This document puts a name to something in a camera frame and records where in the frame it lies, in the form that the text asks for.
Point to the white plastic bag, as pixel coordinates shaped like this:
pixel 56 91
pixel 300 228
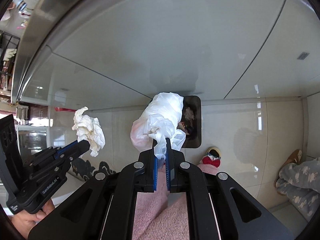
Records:
pixel 158 122

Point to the grey patterned pajama leg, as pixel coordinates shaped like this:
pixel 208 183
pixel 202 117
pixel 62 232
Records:
pixel 300 183

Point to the black trash bin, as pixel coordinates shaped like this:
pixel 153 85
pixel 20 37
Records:
pixel 191 121

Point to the brown slipper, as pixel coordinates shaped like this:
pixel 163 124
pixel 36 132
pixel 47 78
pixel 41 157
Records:
pixel 294 158

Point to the white tissue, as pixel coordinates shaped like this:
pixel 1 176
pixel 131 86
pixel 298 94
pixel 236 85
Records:
pixel 89 129

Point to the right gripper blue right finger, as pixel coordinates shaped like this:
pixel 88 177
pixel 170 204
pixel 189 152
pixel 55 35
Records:
pixel 167 163

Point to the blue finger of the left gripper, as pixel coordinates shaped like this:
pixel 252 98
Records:
pixel 73 150

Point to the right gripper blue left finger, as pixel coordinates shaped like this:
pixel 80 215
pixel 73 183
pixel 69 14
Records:
pixel 154 166

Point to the person's left hand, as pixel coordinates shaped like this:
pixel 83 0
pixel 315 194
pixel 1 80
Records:
pixel 24 221

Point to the red white slipper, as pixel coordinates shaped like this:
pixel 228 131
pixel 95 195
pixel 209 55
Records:
pixel 212 157

